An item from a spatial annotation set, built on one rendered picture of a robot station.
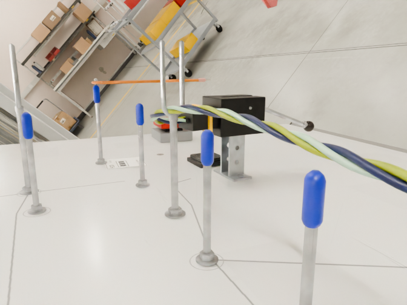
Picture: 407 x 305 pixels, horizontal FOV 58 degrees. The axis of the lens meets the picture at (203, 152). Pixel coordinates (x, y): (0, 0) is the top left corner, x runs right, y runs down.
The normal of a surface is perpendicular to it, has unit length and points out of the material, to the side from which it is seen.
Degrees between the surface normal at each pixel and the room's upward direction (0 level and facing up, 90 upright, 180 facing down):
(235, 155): 93
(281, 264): 48
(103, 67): 90
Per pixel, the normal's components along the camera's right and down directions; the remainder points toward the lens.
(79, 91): 0.41, 0.19
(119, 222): 0.00, -0.97
